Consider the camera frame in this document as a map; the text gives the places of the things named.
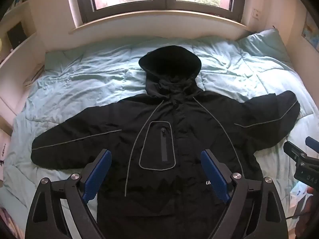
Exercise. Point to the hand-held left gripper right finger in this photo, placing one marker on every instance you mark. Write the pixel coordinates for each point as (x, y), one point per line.
(214, 176)

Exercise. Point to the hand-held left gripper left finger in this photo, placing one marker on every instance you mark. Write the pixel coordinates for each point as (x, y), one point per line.
(99, 176)

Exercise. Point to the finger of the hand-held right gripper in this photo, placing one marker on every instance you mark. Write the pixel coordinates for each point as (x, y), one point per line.
(294, 150)
(312, 143)

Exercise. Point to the black hooded jacket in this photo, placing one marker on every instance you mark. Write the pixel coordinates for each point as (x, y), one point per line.
(159, 104)

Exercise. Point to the light blue duvet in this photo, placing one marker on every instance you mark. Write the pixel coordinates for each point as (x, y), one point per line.
(94, 74)

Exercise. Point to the light blue pillow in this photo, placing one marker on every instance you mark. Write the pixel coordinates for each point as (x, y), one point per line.
(266, 44)

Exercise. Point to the white shelf unit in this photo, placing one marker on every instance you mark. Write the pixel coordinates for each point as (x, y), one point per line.
(17, 37)

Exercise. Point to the grey framed window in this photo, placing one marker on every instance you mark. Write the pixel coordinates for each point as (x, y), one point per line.
(164, 2)

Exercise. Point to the map wall poster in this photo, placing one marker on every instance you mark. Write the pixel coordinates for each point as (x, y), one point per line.
(310, 31)

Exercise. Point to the white wall socket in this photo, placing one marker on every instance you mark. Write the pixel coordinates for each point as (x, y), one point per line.
(256, 13)

